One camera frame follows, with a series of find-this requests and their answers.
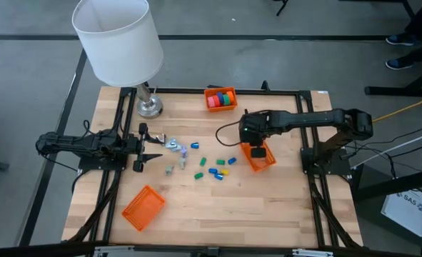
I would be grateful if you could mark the silver metal bracket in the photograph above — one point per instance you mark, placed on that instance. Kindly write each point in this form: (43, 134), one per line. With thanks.
(112, 251)
(312, 253)

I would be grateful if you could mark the person's blue shoe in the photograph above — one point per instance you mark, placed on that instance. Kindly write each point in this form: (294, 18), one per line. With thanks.
(400, 39)
(398, 64)

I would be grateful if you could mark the green stapler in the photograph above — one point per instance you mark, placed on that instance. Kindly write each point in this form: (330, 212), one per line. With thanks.
(220, 162)
(198, 175)
(203, 161)

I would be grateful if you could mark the orange tape roll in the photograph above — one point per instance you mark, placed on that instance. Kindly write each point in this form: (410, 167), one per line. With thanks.
(231, 95)

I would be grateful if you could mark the green tape roll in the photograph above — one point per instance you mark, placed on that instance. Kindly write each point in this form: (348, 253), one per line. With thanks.
(226, 99)

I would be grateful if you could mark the black desk frame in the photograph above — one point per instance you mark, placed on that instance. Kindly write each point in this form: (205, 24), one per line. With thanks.
(392, 185)

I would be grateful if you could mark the white table lamp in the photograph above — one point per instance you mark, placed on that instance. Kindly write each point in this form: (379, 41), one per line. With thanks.
(118, 43)

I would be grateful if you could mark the black clamp knob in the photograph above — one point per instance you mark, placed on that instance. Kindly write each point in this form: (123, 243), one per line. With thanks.
(265, 86)

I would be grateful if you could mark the black table leg frame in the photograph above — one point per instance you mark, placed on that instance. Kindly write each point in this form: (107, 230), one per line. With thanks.
(392, 91)

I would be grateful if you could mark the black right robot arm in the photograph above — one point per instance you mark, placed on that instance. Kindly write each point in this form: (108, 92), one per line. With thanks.
(310, 119)

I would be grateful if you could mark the yellow stapler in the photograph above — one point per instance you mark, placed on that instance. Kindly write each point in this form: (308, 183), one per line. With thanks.
(224, 172)

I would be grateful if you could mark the black tripod leg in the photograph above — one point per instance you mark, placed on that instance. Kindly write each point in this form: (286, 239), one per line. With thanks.
(282, 8)

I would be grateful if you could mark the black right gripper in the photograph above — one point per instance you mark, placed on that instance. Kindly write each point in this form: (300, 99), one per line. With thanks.
(255, 126)

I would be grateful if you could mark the black crossbeam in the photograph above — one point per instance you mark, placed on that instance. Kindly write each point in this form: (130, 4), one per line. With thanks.
(35, 250)

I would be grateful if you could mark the white sticker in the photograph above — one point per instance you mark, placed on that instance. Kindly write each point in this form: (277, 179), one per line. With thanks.
(323, 92)

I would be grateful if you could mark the white printed paper sheet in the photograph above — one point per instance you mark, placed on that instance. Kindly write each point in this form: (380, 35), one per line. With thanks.
(407, 217)

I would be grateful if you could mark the person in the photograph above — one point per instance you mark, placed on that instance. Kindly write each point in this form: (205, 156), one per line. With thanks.
(417, 21)

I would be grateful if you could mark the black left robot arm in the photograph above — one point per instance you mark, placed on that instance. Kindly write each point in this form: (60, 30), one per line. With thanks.
(75, 142)

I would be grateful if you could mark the purple tape roll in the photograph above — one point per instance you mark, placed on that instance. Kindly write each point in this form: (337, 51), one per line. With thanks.
(220, 97)

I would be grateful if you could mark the pale grey staple remover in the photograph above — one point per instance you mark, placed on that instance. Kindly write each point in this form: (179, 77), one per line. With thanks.
(182, 162)

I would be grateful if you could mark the cream staple remover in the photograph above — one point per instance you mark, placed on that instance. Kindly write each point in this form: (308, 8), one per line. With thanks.
(161, 137)

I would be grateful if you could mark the orange plastic basket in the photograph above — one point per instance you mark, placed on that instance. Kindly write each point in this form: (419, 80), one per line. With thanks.
(219, 109)
(143, 208)
(269, 162)

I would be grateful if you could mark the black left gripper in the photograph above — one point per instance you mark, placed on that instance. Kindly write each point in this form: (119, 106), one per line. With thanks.
(141, 148)

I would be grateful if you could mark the light blue staple remover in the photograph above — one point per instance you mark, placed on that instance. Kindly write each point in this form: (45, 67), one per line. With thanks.
(173, 144)

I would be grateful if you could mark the pink tape roll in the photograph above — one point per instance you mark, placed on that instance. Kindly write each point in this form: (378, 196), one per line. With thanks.
(210, 103)

